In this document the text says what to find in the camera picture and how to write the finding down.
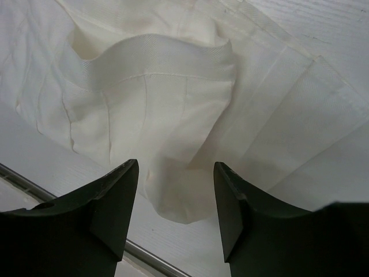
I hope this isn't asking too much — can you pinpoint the white pleated skirt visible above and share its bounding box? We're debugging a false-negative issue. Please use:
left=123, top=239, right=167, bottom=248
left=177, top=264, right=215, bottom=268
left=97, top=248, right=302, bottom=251
left=1, top=1, right=368, bottom=224

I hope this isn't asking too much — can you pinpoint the aluminium front rail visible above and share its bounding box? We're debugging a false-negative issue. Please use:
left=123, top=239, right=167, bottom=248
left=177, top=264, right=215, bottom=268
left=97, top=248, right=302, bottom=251
left=0, top=163, right=193, bottom=277

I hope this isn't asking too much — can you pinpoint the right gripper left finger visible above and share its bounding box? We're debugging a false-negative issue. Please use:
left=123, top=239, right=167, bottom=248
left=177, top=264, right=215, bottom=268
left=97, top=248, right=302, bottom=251
left=0, top=159, right=140, bottom=277

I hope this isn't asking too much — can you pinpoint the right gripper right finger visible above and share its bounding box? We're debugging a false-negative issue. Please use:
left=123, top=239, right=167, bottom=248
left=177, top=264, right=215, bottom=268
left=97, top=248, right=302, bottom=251
left=213, top=162, right=368, bottom=276

